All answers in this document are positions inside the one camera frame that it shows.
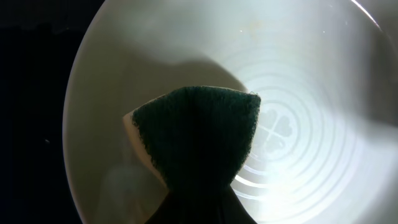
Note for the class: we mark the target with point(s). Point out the black round serving tray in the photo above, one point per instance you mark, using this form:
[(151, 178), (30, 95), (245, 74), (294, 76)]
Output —
[(39, 41)]

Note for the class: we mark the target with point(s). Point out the green yellow sponge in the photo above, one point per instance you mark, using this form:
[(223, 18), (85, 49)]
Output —
[(195, 139)]

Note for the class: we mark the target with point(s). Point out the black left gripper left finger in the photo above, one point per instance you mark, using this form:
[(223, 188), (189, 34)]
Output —
[(176, 209)]

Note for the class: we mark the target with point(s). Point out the light blue plate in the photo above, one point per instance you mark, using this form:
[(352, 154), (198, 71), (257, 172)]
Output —
[(325, 149)]

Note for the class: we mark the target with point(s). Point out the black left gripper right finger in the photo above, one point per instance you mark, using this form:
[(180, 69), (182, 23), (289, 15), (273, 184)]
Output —
[(225, 208)]

